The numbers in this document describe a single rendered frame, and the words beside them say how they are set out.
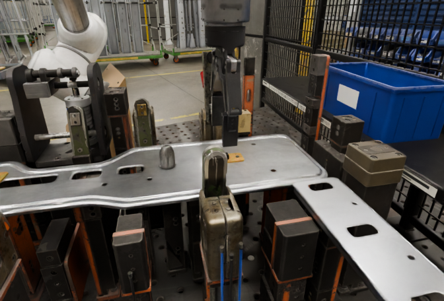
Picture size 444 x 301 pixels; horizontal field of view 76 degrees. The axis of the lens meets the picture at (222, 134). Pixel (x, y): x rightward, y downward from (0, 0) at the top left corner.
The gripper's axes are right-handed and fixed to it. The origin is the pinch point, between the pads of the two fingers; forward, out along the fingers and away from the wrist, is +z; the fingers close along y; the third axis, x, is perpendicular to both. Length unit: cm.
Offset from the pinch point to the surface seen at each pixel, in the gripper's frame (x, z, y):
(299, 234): 7.2, 9.8, 23.3
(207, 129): -1.3, 6.3, -13.0
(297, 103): 32.8, 6.2, -29.4
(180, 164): -9.7, 8.2, 0.1
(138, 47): -55, 74, -734
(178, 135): -4, 39, -83
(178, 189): -10.8, 8.1, 9.7
